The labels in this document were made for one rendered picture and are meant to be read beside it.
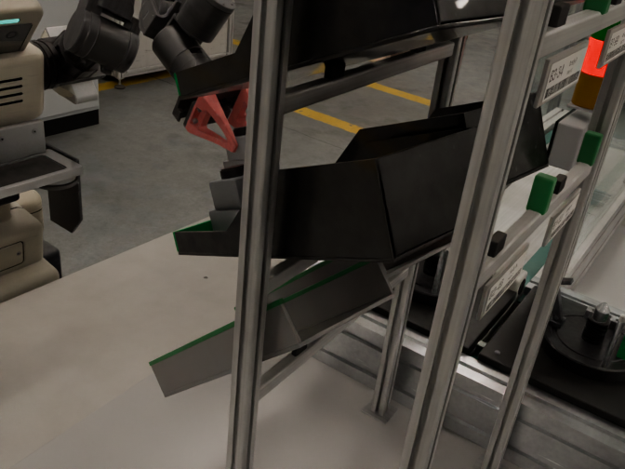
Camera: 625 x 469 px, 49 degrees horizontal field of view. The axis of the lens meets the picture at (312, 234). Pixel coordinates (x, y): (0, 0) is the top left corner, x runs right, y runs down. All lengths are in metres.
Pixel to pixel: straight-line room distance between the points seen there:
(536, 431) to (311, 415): 0.30
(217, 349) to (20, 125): 0.70
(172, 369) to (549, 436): 0.49
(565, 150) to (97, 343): 0.78
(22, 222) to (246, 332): 0.87
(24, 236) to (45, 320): 0.25
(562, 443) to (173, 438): 0.50
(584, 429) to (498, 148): 0.59
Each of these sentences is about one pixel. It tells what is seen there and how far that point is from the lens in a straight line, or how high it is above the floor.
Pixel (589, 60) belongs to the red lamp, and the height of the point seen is 1.33.
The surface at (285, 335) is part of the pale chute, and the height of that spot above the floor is 1.19.
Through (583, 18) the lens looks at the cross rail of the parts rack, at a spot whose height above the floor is 1.47.
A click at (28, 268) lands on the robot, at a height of 0.80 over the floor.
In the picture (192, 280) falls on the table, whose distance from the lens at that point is 1.25.
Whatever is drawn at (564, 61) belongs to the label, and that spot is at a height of 1.45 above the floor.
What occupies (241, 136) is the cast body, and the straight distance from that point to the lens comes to 0.87.
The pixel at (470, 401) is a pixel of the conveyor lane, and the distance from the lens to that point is 0.98.
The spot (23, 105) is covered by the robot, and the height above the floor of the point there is 1.12.
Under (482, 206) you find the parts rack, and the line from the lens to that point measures 0.42.
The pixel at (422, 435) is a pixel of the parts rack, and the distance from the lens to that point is 0.53.
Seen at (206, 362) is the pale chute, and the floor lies 1.09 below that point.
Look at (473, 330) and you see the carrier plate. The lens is 1.03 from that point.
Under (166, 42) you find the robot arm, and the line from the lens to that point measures 0.97.
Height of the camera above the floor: 1.54
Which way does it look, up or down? 29 degrees down
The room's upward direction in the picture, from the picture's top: 7 degrees clockwise
